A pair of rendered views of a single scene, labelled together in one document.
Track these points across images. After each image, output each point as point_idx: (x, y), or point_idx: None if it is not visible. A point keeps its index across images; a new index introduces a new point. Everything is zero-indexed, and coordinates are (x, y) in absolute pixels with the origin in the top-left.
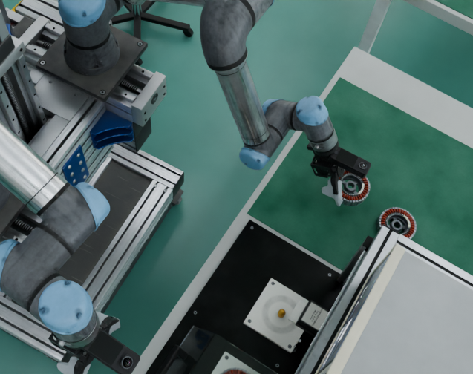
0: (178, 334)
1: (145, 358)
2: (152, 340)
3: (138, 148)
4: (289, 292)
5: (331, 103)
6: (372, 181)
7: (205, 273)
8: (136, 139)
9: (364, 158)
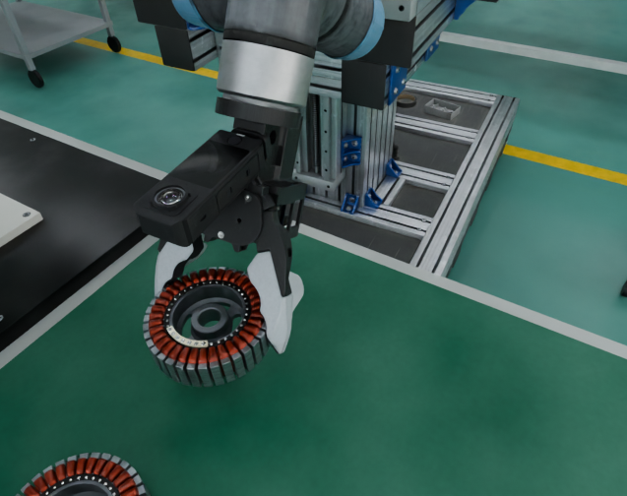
0: (8, 127)
1: (2, 116)
2: (24, 119)
3: (345, 96)
4: None
5: (568, 356)
6: (284, 469)
7: (104, 157)
8: (344, 66)
9: (376, 447)
